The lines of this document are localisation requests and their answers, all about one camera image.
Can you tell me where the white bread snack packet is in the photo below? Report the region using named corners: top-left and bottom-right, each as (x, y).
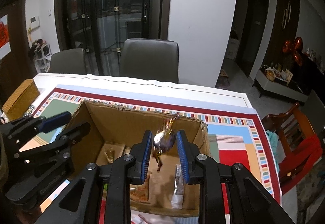
top-left (131, 215), bottom-right (151, 224)

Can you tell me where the left grey dining chair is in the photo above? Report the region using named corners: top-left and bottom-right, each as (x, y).
top-left (49, 48), bottom-right (87, 75)

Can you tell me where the silver snack bar wrapper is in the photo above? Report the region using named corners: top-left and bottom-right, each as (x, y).
top-left (171, 164), bottom-right (185, 209)

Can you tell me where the right grey dining chair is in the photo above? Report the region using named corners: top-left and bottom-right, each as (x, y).
top-left (119, 38), bottom-right (179, 83)

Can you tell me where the woven wicker box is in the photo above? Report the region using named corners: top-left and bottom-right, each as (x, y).
top-left (2, 79), bottom-right (40, 121)

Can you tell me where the red foil balloon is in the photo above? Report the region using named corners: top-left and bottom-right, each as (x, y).
top-left (282, 37), bottom-right (303, 66)

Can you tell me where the white low side table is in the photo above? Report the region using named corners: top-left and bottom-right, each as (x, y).
top-left (253, 70), bottom-right (308, 103)

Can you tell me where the dark wooden entrance door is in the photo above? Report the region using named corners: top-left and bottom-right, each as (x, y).
top-left (1, 0), bottom-right (37, 105)

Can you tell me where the olive gold snack packet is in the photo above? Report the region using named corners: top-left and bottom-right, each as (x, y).
top-left (104, 147), bottom-right (115, 164)

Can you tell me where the brown cardboard box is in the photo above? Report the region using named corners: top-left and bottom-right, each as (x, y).
top-left (64, 100), bottom-right (212, 218)

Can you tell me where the gold fortune biscuits bag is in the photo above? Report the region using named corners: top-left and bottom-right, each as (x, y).
top-left (129, 174), bottom-right (150, 204)

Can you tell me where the gold twisted candy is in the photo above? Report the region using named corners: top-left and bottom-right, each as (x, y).
top-left (152, 114), bottom-right (180, 172)

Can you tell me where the patterned tile placemat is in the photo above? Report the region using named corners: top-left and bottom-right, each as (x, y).
top-left (23, 104), bottom-right (35, 117)

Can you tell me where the white wall intercom panel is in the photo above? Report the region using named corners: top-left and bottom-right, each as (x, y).
top-left (30, 16), bottom-right (40, 30)

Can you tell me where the red fu door poster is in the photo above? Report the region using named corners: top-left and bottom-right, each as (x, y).
top-left (0, 14), bottom-right (12, 60)

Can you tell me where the grey dining chair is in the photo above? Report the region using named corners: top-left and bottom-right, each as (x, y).
top-left (49, 48), bottom-right (87, 75)
top-left (119, 38), bottom-right (179, 83)

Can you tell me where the white shoe rack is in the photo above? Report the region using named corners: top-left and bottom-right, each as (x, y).
top-left (28, 39), bottom-right (52, 73)

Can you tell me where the red wooden chair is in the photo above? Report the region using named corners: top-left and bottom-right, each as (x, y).
top-left (262, 103), bottom-right (323, 194)

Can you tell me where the black sliding glass door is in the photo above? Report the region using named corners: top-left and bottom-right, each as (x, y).
top-left (54, 0), bottom-right (170, 76)

